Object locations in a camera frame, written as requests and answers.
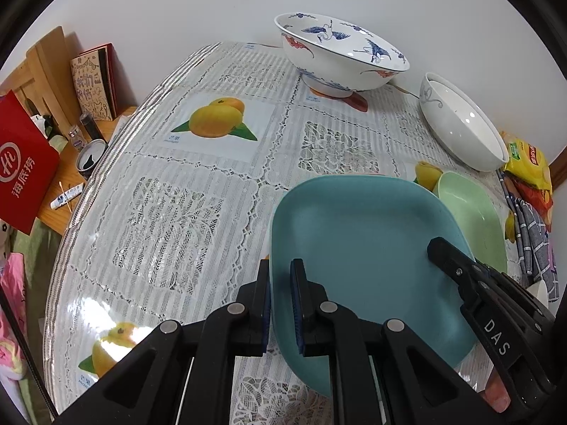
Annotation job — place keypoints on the red paper bag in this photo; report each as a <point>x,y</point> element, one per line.
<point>24,164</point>

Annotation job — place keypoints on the red chips bag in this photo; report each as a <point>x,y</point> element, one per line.
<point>538,201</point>

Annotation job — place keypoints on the pink cloth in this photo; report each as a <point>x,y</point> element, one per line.
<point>13,318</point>

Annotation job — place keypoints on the black and white can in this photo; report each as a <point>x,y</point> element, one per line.
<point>91,159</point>

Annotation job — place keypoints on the blue crane pattern bowl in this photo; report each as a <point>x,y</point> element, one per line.
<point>332,62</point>

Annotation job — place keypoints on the fruit print lace tablecloth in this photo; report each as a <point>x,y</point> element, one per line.
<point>177,212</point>

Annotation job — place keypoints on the wooden side desk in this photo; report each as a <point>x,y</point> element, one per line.
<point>66,168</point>

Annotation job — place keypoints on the red book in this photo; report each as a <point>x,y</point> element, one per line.
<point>113,75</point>

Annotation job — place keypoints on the small clear bottle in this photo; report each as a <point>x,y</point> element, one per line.
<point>75,138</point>

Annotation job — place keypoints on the black bottle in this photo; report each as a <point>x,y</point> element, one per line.
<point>91,126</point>

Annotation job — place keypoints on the yellow chips bag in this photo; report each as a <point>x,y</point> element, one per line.
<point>527,164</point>

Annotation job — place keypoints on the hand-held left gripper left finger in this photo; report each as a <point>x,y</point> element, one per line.
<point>267,314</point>

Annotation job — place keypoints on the green square plate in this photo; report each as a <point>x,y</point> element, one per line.
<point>474,217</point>

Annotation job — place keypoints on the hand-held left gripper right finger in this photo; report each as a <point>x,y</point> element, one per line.
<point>296,318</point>

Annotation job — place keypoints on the grey checked cloth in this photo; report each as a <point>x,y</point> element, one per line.
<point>531,234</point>

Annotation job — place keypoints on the white bowl grey scroll pattern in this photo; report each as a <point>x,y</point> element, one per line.
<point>443,135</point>

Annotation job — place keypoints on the doodle cover book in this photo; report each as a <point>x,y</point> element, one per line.
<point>93,86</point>

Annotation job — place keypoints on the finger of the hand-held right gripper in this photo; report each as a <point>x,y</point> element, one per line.
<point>445,252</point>
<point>522,294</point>

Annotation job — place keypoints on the white tube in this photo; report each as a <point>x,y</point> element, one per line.
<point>66,195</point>

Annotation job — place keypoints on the blue square plate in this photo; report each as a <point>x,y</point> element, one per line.
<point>367,239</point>

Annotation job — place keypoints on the person's right hand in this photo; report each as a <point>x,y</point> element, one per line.
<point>497,396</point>

